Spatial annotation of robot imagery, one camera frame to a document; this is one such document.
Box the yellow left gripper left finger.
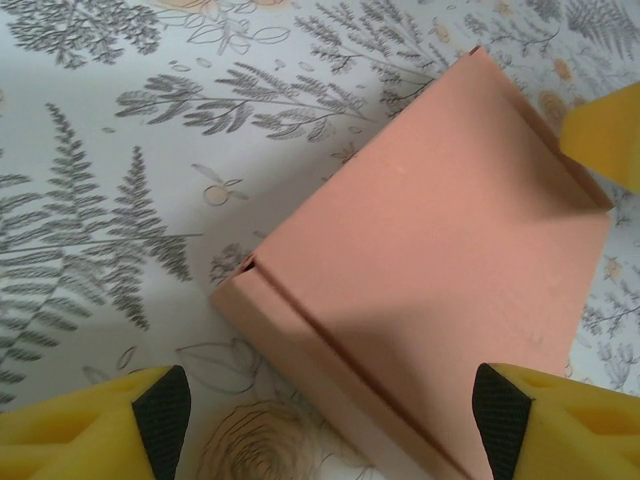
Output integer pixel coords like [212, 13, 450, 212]
[0, 364, 193, 480]

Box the pink paper box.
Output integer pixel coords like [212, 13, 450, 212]
[208, 45, 616, 480]

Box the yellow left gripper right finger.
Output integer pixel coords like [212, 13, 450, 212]
[471, 361, 640, 480]

